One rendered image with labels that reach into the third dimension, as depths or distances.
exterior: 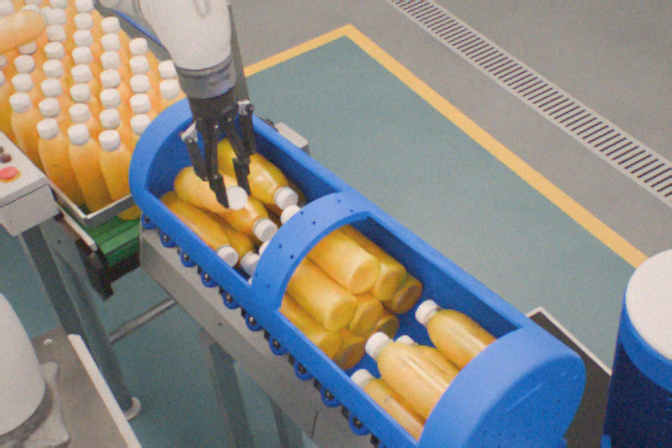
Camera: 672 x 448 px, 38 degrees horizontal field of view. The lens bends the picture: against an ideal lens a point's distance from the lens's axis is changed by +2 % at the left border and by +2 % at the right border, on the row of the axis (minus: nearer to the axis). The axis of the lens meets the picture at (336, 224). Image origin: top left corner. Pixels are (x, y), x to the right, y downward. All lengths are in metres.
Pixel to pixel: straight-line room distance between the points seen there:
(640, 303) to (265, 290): 0.62
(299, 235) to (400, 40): 2.71
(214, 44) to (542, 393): 0.68
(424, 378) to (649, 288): 0.47
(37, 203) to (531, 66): 2.45
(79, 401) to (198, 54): 0.59
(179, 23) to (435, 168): 2.19
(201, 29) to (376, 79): 2.57
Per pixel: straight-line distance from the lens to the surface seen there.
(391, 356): 1.47
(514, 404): 1.37
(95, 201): 2.15
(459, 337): 1.49
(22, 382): 1.54
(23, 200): 2.00
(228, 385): 2.34
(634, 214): 3.38
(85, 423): 1.61
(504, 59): 4.04
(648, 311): 1.69
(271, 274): 1.55
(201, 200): 1.73
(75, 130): 2.07
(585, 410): 2.65
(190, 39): 1.44
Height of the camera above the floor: 2.29
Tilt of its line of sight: 43 degrees down
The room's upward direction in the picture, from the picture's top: 7 degrees counter-clockwise
